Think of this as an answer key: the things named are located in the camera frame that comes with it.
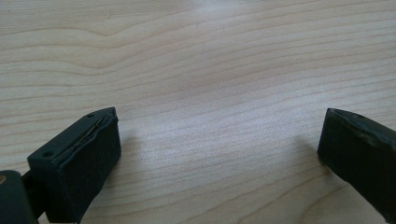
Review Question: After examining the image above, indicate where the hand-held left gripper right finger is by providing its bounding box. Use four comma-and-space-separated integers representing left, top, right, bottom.
317, 107, 396, 224

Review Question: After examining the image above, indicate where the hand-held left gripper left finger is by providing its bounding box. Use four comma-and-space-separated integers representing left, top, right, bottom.
26, 106, 122, 224

